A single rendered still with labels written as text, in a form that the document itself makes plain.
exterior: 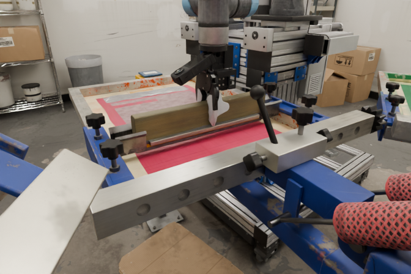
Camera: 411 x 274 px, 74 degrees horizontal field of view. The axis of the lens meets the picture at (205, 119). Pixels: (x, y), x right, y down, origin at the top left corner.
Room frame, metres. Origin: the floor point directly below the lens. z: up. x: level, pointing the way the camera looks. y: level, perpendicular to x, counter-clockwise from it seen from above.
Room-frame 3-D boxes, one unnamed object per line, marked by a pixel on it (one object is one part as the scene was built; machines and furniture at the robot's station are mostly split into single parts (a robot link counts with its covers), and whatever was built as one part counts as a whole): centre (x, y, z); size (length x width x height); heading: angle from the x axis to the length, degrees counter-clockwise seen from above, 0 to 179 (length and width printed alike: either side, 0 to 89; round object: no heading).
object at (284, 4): (1.29, -0.36, 1.31); 0.15 x 0.15 x 0.10
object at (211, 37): (0.71, -0.02, 1.23); 0.08 x 0.08 x 0.05
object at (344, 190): (0.39, -0.18, 1.02); 0.17 x 0.06 x 0.05; 31
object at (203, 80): (0.71, -0.03, 1.15); 0.09 x 0.08 x 0.12; 121
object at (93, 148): (0.52, 0.22, 0.98); 0.30 x 0.05 x 0.07; 31
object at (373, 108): (0.67, -0.43, 1.02); 0.07 x 0.06 x 0.07; 31
